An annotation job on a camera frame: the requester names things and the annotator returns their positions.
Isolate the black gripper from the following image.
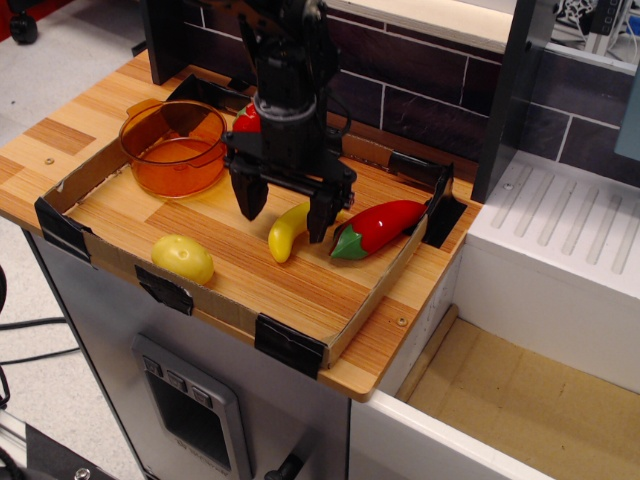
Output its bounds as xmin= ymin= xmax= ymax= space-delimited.
xmin=222 ymin=97 xmax=357 ymax=244

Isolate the yellow toy banana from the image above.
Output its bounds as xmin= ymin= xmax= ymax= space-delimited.
xmin=268 ymin=201 xmax=345 ymax=264

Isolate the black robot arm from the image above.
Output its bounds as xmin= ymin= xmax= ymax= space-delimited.
xmin=209 ymin=1 xmax=357 ymax=243

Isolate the orange transparent plastic pot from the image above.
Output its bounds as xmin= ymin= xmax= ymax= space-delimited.
xmin=119 ymin=99 xmax=227 ymax=198

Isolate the cardboard fence with black tape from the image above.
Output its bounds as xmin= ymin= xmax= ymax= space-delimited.
xmin=34 ymin=73 xmax=469 ymax=380

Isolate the red toy chili pepper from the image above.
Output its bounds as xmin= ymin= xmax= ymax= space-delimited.
xmin=329 ymin=200 xmax=427 ymax=260

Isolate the red toy strawberry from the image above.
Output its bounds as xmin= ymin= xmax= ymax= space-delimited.
xmin=232 ymin=102 xmax=261 ymax=133

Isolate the yellow toy potato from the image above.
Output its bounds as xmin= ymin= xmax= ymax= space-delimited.
xmin=151 ymin=234 xmax=214 ymax=285

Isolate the grey toy oven front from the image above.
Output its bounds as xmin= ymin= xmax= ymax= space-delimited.
xmin=132 ymin=334 xmax=253 ymax=479

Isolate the white toy sink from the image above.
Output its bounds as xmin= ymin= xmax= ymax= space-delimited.
xmin=349 ymin=153 xmax=639 ymax=479

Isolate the black caster wheel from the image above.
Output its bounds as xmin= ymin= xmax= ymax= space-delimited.
xmin=9 ymin=11 xmax=38 ymax=45

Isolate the black cable on floor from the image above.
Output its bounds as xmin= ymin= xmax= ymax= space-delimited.
xmin=0 ymin=316 xmax=81 ymax=411

